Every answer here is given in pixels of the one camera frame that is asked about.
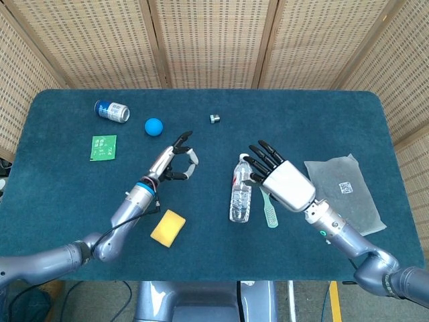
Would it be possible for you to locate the clear plastic water bottle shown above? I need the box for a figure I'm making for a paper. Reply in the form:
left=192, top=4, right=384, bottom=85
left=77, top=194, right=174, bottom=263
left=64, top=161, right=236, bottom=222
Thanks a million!
left=229, top=153, right=253, bottom=223

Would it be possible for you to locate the green sachet packet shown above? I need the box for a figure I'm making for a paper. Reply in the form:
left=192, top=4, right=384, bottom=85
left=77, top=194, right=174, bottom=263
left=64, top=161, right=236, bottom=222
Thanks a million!
left=88, top=134, right=118, bottom=162

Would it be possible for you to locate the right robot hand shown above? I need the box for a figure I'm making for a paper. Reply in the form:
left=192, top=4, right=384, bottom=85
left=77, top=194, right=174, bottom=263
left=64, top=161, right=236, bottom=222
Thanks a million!
left=243, top=140, right=317, bottom=213

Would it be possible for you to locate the blue and white drink can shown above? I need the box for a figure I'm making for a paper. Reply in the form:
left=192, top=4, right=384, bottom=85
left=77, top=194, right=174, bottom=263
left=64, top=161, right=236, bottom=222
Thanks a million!
left=94, top=99, right=131, bottom=124

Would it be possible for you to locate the mint green brush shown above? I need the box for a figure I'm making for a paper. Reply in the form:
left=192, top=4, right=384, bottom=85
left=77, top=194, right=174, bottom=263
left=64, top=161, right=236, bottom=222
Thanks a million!
left=259, top=186, right=280, bottom=229

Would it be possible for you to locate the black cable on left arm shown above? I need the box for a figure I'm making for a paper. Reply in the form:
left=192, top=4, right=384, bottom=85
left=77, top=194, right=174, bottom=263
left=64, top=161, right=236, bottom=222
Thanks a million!
left=90, top=199, right=160, bottom=256

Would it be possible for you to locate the blue floor cable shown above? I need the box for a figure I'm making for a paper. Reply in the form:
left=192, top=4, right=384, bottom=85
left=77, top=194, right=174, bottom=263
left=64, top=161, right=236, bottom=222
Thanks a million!
left=59, top=280, right=84, bottom=322

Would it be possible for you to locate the brown shoe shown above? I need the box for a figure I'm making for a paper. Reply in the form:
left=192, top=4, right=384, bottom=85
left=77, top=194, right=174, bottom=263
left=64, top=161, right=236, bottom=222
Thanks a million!
left=42, top=280, right=65, bottom=298

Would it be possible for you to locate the blue-grey robot torso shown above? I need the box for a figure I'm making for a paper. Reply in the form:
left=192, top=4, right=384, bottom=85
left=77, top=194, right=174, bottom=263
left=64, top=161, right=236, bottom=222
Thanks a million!
left=133, top=280, right=279, bottom=322

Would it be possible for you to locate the blue ball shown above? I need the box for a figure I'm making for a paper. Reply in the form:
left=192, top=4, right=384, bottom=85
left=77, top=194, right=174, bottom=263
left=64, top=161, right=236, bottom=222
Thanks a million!
left=144, top=117, right=164, bottom=137

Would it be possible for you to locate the grey plastic pouch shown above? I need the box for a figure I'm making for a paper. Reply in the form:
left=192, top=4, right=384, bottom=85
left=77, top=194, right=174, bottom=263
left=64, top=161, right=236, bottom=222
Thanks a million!
left=303, top=153, right=387, bottom=237

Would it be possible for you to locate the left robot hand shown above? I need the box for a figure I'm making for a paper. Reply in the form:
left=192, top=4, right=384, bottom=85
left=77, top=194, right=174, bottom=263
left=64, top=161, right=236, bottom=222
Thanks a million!
left=142, top=130, right=200, bottom=185

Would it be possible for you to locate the blue carpet table cover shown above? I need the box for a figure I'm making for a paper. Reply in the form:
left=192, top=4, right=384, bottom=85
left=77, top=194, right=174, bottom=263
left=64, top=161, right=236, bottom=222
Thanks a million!
left=0, top=89, right=426, bottom=282

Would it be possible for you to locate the yellow sponge with green pad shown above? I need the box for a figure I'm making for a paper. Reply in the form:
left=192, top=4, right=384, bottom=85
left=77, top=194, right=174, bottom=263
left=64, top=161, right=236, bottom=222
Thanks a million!
left=149, top=209, right=187, bottom=249

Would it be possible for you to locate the wicker folding screen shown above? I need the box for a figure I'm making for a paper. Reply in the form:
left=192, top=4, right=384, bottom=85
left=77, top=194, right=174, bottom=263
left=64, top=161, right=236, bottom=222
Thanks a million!
left=0, top=0, right=429, bottom=259

